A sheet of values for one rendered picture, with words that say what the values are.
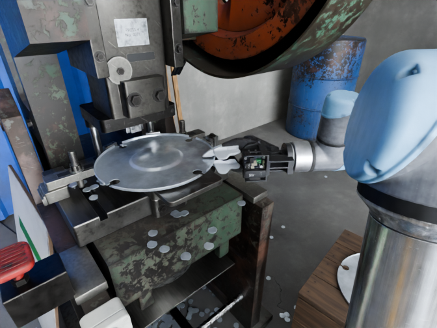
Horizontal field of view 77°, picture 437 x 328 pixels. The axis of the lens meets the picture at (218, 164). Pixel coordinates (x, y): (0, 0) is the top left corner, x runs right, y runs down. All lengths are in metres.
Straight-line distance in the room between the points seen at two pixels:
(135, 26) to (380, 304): 0.62
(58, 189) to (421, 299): 0.70
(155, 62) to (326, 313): 0.82
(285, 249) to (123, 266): 1.05
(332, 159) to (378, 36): 3.23
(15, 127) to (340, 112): 0.86
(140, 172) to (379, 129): 0.51
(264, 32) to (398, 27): 3.06
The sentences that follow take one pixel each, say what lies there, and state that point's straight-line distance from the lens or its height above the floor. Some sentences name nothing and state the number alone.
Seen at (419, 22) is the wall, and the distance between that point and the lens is 3.73.
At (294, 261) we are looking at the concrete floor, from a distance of 1.52.
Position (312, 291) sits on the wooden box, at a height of 0.35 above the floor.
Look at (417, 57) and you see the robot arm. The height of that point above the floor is 1.08.
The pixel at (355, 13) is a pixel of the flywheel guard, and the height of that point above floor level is 1.10.
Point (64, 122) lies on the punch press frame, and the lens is 0.91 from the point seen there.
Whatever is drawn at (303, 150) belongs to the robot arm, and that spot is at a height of 0.82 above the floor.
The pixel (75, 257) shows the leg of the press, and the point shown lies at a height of 0.64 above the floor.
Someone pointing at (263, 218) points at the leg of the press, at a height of 0.58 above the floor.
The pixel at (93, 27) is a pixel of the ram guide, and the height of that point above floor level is 1.08.
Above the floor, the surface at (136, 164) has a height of 0.79.
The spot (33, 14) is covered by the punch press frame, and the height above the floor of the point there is 1.10.
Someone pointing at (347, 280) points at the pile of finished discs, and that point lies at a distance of 1.04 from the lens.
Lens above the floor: 1.11
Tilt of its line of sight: 30 degrees down
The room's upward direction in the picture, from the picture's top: straight up
